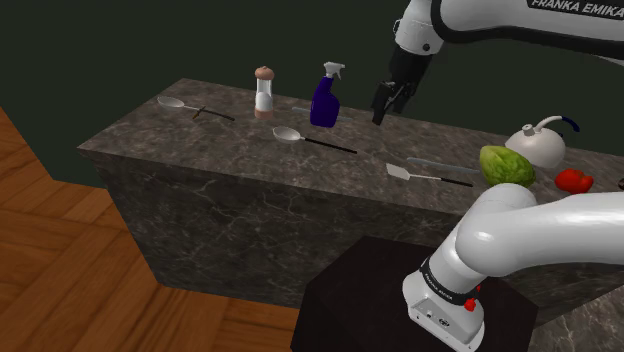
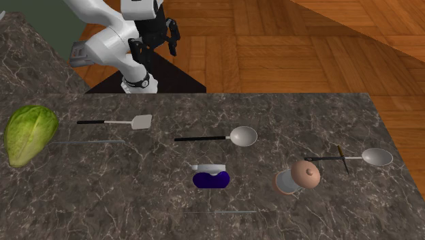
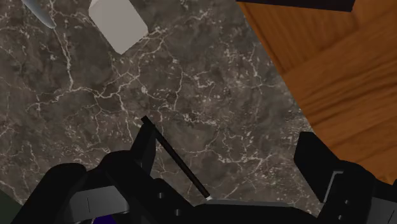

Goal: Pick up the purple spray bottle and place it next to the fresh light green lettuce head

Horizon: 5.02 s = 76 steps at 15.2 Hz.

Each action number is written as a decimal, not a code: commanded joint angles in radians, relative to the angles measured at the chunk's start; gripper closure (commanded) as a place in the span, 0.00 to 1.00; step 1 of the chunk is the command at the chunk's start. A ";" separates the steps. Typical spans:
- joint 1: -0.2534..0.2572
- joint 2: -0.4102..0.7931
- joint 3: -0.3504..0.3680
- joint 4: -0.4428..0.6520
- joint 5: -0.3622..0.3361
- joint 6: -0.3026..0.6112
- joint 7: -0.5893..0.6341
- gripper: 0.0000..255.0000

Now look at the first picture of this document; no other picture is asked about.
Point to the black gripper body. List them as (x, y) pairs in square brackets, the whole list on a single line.
[(407, 66)]

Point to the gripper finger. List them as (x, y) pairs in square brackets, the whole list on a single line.
[(381, 102), (402, 101)]

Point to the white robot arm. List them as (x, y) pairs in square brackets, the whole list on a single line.
[(536, 229)]

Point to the blue spray bottle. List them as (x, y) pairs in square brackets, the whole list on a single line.
[(324, 105)]

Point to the grey knife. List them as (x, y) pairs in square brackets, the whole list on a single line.
[(438, 164)]

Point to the white and brown pepper grinder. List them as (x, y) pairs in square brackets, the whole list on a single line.
[(264, 100)]

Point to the green cabbage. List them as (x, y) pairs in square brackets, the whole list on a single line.
[(504, 166)]

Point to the white kettle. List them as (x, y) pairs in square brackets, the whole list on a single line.
[(534, 144)]

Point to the red bell pepper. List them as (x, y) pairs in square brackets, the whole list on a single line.
[(573, 181)]

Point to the dark robot stand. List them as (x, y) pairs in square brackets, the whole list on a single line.
[(356, 297)]

